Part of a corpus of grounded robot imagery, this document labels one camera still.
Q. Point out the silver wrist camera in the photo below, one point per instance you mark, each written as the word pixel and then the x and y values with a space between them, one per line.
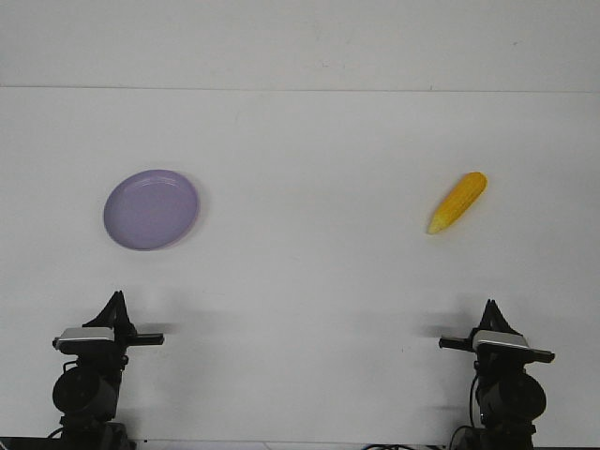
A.
pixel 81 340
pixel 496 339

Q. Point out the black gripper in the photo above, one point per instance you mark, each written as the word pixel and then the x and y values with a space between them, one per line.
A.
pixel 497 360
pixel 125 333

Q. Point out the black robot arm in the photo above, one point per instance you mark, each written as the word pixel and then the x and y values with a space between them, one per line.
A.
pixel 88 390
pixel 504 399

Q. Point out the yellow corn cob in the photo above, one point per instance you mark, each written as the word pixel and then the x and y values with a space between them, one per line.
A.
pixel 457 201

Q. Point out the purple round plate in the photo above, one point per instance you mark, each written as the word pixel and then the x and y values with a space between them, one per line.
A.
pixel 151 210

